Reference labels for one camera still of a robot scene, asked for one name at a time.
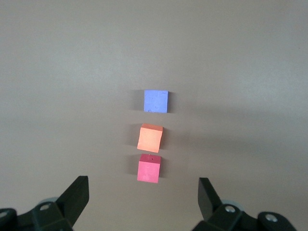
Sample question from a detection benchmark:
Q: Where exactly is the purple foam block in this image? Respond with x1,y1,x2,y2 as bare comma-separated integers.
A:
143,90,168,113

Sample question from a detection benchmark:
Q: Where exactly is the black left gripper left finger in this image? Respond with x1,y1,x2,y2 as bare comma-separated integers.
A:
0,175,90,231

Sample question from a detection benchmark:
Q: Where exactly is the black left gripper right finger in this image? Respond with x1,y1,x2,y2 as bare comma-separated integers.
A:
192,177,297,231

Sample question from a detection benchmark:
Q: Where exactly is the red foam block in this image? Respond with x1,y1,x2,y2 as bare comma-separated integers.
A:
136,154,162,183

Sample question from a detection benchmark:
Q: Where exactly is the orange foam block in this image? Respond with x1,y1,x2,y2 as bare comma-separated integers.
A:
136,123,164,154

